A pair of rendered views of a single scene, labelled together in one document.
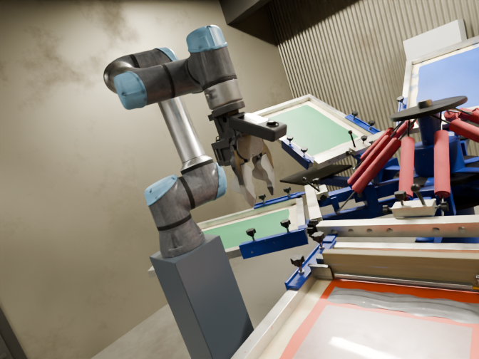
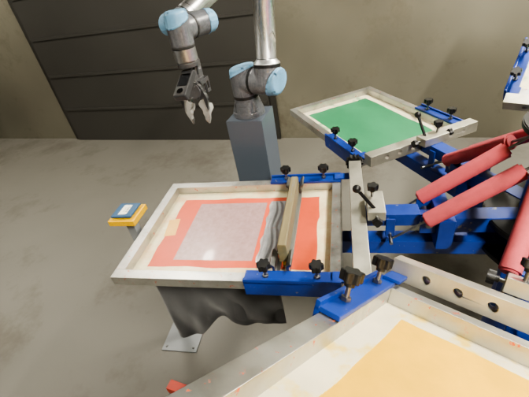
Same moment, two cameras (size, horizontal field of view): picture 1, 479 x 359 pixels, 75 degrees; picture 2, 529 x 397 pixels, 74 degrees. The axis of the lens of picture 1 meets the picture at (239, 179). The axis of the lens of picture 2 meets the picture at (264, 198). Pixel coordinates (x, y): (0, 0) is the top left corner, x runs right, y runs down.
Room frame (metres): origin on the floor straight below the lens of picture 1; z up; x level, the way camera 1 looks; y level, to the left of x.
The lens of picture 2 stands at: (0.25, -1.20, 1.82)
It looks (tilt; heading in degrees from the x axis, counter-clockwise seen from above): 35 degrees down; 63
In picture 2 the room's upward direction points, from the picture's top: 11 degrees counter-clockwise
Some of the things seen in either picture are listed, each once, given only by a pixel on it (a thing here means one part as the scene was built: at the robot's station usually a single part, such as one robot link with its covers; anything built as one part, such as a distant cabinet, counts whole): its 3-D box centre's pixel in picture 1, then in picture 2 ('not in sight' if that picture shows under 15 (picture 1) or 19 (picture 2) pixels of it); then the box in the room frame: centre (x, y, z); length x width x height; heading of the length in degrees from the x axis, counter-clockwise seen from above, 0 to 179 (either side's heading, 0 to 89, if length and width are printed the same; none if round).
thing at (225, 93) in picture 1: (223, 97); (185, 55); (0.66, -0.02, 1.58); 0.08 x 0.08 x 0.05
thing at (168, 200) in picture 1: (167, 199); (244, 79); (0.99, 0.24, 1.37); 0.13 x 0.12 x 0.14; 111
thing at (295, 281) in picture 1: (314, 266); (305, 183); (1.00, -0.15, 0.97); 0.30 x 0.05 x 0.07; 137
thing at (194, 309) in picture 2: not in sight; (224, 306); (0.45, -0.30, 0.74); 0.46 x 0.04 x 0.42; 137
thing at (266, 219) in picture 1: (255, 211); (382, 113); (1.61, -0.03, 1.05); 1.08 x 0.61 x 0.23; 77
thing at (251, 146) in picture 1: (234, 134); (193, 79); (0.67, -0.02, 1.50); 0.09 x 0.08 x 0.12; 39
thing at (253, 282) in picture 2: not in sight; (292, 282); (0.62, -0.55, 0.97); 0.30 x 0.05 x 0.07; 137
